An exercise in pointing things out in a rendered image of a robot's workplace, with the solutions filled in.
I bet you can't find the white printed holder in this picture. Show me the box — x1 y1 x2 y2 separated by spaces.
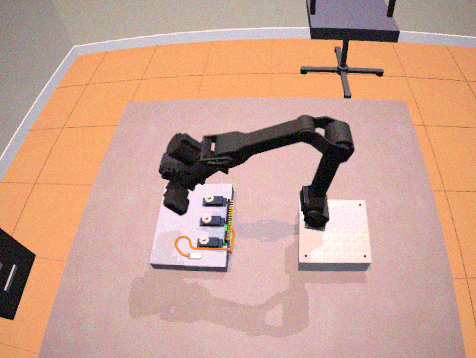
149 184 234 272

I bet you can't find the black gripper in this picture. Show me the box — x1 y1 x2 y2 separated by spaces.
162 165 206 216

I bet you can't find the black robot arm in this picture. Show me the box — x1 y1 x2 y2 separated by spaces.
159 115 355 231

